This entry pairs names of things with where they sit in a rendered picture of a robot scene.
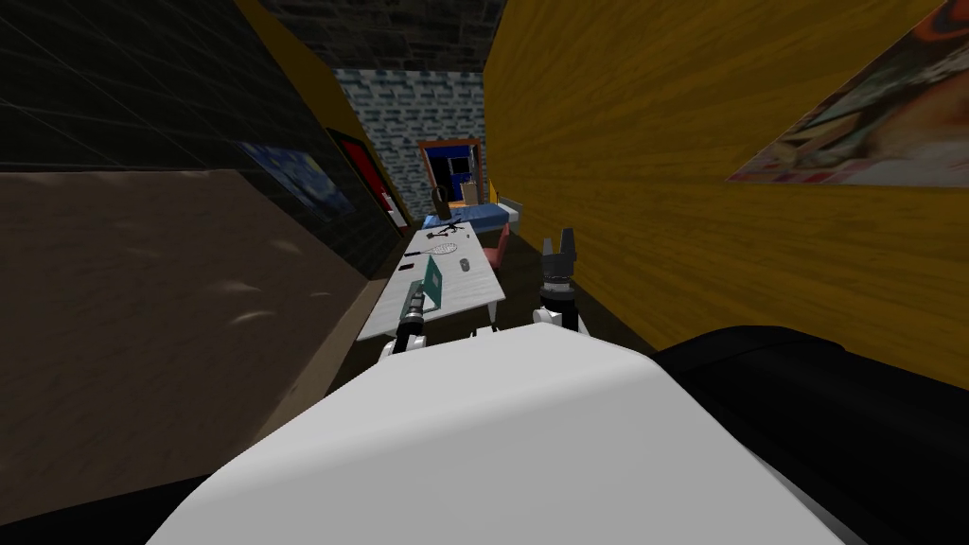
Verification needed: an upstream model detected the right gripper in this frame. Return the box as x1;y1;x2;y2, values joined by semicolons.
540;227;579;287

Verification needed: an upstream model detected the green book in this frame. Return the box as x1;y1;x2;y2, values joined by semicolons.
420;255;445;315

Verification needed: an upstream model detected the white table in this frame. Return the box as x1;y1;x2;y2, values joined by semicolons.
355;220;507;343

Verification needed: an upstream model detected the pink chair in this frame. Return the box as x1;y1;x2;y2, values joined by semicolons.
484;224;511;272

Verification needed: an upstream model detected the blue bed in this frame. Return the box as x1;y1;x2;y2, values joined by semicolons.
421;197;524;234

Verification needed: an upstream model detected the orange framed doorway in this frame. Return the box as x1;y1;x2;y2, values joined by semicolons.
417;139;486;207

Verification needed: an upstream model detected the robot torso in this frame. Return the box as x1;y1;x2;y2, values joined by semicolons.
146;321;851;545

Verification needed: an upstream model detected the red wall picture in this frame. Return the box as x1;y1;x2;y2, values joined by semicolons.
326;128;411;230

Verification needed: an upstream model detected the blue starry wall painting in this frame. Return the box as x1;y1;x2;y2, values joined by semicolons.
233;139;358;222

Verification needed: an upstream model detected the colourful wall painting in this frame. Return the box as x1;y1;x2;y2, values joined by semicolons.
725;0;969;188

